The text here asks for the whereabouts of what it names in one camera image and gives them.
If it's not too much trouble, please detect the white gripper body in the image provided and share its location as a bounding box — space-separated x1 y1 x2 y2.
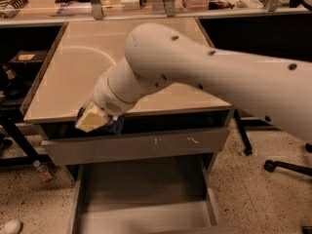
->
92 58 153 116

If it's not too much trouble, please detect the beige top drawer cabinet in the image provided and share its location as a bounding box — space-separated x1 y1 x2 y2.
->
19 16 245 234

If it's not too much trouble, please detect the black table leg frame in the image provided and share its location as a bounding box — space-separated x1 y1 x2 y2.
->
234 110 253 156

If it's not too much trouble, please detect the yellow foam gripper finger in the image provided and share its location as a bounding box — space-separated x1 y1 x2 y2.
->
75 101 108 133

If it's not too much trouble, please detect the black coiled cable tool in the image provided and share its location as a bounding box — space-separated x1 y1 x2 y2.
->
0 0 28 20

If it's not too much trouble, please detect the long back workbench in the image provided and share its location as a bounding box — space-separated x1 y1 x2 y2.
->
0 0 312 25

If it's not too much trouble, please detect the dark box with label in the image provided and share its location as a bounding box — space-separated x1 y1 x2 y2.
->
9 50 48 64

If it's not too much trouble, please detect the open grey middle drawer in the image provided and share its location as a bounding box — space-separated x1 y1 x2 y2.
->
68 155 238 234

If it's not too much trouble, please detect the white shoe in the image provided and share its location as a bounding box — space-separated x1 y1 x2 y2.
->
0 219 22 234

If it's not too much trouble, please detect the dark blue rxbar wrapper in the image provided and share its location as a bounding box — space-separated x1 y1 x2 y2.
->
75 105 126 136

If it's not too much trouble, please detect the black office chair base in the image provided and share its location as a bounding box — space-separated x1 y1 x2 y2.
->
263 160 312 176

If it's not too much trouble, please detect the plastic bottle on floor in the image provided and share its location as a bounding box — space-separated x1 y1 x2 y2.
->
33 160 53 182

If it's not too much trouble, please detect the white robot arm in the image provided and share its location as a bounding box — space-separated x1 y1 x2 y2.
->
76 23 312 142

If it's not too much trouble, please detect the grey top drawer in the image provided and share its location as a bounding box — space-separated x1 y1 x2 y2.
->
42 127 229 166

